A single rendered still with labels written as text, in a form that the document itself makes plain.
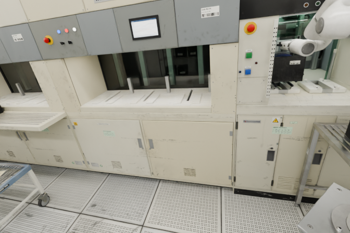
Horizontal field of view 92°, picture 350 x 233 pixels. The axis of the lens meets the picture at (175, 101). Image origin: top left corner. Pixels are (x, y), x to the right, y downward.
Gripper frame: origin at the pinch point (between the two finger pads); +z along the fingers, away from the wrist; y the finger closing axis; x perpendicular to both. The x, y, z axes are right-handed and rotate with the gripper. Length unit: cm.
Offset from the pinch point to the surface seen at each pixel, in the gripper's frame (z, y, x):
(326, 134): -47, 10, -45
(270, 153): -29, -10, -75
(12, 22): -20, -201, 37
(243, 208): -41, -29, -121
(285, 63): -10.5, -1.7, -11.8
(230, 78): -28, -39, -15
